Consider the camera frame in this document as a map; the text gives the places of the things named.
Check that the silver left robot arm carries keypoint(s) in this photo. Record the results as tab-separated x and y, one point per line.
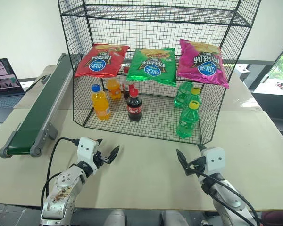
63	188

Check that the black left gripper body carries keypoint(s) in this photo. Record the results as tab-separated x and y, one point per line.
101	159

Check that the dark red rounded shape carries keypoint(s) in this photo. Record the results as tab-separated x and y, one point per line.
277	219

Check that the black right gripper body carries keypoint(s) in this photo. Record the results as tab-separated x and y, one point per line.
198	166

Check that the magenta potato chip bag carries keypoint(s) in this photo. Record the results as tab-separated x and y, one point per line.
201	63

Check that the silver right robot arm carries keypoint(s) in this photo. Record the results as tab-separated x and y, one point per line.
226	195

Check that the green conveyor belt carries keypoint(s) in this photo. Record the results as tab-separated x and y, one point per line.
37	110

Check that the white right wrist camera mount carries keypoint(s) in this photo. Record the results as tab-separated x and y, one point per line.
213	160

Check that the grey rounded shape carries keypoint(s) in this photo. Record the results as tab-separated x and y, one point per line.
115	217

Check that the green potato chip bag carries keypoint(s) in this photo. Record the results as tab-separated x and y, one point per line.
152	67

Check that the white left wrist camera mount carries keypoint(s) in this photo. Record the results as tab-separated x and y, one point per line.
86	149

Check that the cola bottle red cap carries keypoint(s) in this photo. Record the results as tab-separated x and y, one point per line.
134	107

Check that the orange soda bottle blue cap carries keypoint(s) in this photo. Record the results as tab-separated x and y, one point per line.
101	103

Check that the green soda bottle yellow cap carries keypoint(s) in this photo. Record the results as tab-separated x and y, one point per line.
195	94
188	121

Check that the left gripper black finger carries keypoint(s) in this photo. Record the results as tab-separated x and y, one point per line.
99	143
113	155

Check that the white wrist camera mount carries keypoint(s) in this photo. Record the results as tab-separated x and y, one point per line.
86	149
213	160

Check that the open grey laptop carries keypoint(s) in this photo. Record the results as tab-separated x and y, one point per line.
3	77

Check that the red potato chip bag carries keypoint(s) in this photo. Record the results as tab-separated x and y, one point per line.
100	62

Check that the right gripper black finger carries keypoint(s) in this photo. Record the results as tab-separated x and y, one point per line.
182	161
201	148

